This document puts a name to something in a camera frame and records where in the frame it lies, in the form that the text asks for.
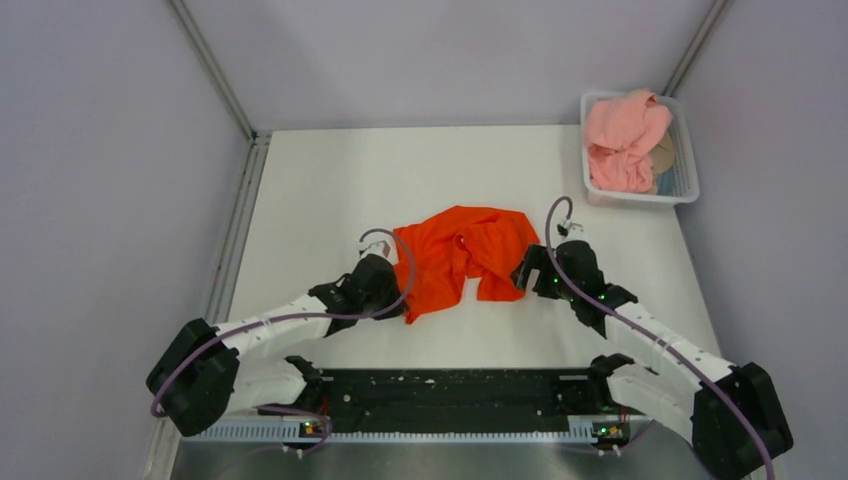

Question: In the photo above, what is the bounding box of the orange t-shirt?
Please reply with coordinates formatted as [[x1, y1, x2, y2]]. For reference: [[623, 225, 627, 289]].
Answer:
[[393, 205, 539, 324]]

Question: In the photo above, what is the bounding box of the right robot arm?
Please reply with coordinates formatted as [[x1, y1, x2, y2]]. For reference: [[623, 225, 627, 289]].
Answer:
[[511, 240, 794, 479]]

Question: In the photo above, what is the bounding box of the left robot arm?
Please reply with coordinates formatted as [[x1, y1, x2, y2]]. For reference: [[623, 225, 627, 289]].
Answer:
[[145, 252, 406, 436]]

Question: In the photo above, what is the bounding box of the blue garment in basket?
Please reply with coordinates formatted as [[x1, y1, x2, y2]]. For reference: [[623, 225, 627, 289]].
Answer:
[[655, 170, 676, 197]]

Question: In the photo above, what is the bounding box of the beige garment in basket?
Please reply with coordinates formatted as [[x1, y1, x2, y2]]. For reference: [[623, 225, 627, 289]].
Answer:
[[649, 131, 676, 176]]

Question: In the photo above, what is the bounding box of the pink t-shirt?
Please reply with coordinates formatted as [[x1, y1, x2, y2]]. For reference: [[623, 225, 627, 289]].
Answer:
[[584, 90, 673, 194]]

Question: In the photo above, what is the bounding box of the white plastic basket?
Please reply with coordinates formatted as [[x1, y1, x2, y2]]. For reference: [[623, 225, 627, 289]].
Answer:
[[580, 92, 700, 206]]

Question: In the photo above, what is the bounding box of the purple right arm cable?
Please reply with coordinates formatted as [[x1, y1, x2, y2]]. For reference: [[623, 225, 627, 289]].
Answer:
[[544, 195, 778, 480]]

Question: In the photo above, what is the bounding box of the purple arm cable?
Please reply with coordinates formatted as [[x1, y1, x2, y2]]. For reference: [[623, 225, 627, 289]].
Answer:
[[149, 228, 417, 458], [544, 195, 778, 480]]

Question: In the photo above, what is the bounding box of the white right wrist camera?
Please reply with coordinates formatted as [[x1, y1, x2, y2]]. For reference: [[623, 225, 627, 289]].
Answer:
[[557, 220, 588, 243]]

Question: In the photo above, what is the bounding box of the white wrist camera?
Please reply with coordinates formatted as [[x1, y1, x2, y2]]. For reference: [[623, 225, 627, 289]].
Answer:
[[358, 240, 392, 261], [557, 220, 588, 243]]

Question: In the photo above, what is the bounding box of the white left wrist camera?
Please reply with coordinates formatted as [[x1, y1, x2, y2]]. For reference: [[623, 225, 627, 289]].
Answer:
[[358, 240, 392, 261]]

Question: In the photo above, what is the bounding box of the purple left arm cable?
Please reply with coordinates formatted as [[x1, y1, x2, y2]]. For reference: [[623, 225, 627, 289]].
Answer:
[[149, 228, 417, 458]]

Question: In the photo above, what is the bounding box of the aluminium frame rail left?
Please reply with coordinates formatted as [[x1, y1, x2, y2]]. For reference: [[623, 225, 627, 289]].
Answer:
[[202, 130, 273, 325]]

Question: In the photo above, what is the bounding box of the aluminium frame rail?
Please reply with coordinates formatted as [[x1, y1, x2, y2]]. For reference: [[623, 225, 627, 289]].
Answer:
[[202, 130, 273, 325], [186, 404, 662, 454]]

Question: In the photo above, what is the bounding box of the aluminium frame rail front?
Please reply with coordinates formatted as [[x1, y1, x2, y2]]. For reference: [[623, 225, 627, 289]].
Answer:
[[186, 404, 662, 454]]

